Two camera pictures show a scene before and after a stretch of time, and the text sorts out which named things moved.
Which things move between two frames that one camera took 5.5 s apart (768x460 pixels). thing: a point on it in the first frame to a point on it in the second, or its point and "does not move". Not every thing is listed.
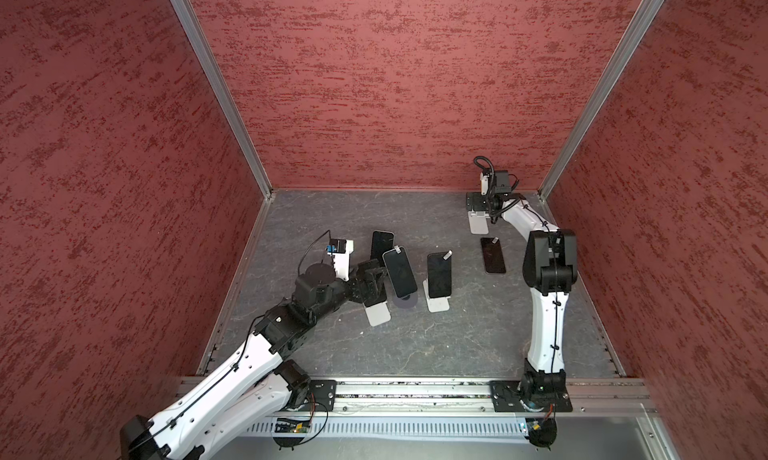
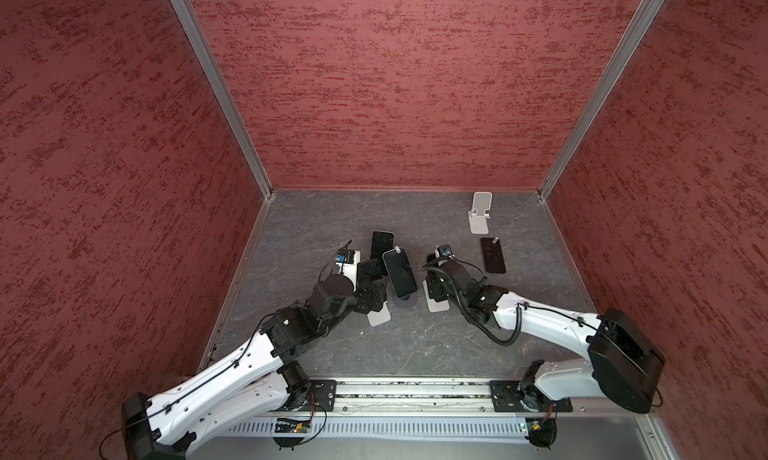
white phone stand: [478, 222] does not move
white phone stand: [435, 304] does not move
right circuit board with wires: [542, 431] does not move
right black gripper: [478, 201] to [434, 285]
